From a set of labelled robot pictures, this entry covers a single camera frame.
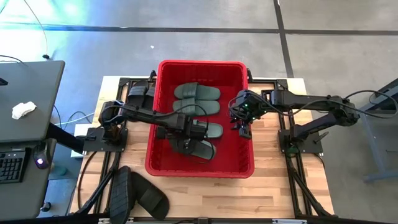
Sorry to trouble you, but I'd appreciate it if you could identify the green rubber slide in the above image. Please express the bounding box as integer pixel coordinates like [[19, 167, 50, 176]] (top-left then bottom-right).
[[173, 82, 221, 101], [172, 98, 221, 116], [194, 121, 224, 139], [186, 139, 218, 161]]

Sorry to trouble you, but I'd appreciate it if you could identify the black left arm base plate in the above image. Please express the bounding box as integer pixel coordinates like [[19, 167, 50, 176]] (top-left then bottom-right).
[[83, 126, 129, 153]]

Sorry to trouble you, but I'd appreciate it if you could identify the white box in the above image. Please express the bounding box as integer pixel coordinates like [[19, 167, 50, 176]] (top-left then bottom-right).
[[70, 123, 94, 159]]

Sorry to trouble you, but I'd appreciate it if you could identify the thin floor cable with plug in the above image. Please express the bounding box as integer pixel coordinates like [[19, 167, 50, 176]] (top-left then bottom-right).
[[23, 0, 51, 60]]

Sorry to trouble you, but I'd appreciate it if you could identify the red plastic bin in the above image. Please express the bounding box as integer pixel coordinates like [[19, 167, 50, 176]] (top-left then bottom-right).
[[144, 59, 256, 179]]

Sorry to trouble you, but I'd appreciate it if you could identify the grey desk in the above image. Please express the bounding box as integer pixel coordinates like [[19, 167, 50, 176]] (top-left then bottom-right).
[[0, 60, 66, 222]]

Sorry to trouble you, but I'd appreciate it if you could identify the black keyboard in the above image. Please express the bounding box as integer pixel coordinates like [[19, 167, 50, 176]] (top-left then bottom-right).
[[0, 147, 31, 184]]

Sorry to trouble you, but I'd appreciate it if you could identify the grey desk frame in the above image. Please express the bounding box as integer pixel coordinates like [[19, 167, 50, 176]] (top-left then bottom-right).
[[354, 77, 398, 184]]

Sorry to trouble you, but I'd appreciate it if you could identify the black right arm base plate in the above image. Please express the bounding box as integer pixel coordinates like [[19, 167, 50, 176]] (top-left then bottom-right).
[[277, 129, 325, 155]]

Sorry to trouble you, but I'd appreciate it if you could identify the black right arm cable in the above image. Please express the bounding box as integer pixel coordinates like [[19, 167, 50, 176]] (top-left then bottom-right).
[[228, 89, 398, 121]]

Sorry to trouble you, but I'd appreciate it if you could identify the black aluminium table frame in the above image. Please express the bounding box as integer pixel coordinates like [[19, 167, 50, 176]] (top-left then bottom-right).
[[70, 70, 336, 224]]

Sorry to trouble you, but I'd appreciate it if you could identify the black computer mouse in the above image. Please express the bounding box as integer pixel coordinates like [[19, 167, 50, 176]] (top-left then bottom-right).
[[33, 139, 58, 170]]

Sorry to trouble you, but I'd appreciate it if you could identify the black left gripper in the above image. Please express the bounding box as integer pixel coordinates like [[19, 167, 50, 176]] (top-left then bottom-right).
[[156, 114, 208, 156]]

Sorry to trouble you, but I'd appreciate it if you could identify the white crumpled cloth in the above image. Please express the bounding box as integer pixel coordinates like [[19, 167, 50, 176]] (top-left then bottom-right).
[[11, 101, 37, 121]]

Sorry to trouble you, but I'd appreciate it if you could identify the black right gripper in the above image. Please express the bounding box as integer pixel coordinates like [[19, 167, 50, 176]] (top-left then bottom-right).
[[230, 89, 265, 140]]

